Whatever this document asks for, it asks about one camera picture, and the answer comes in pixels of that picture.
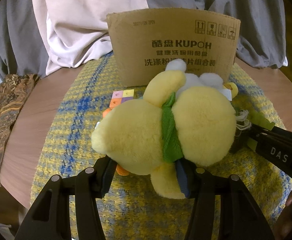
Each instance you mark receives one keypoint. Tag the grey curtain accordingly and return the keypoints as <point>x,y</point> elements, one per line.
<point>262,41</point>

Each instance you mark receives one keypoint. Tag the colourful cube block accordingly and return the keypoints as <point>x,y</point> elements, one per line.
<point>121,96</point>

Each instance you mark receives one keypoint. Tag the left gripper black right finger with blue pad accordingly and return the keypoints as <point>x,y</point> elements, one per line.
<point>240,215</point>

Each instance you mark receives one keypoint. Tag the pale pink curtain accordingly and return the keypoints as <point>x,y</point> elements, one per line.
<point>75,31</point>

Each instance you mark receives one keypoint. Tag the white plush toy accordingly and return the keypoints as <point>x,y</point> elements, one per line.
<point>229,90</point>

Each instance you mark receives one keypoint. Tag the brown patterned pillow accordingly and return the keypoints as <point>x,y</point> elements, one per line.
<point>14,91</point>

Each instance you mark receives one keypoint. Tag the green leaf plush toy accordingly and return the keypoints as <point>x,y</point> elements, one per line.
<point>257,119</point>

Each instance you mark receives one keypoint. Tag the yellow plush duck toy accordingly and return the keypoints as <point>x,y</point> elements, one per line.
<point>146,136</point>

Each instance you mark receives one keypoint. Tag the brown cardboard box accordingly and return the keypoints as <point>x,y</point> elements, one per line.
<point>145,41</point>

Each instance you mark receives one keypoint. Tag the yellow blue plaid cushion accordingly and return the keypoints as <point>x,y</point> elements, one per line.
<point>132,209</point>

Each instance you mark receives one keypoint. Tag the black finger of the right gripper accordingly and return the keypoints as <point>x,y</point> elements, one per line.
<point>274,145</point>

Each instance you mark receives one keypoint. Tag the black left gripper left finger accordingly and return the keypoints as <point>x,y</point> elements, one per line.
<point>49,217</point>

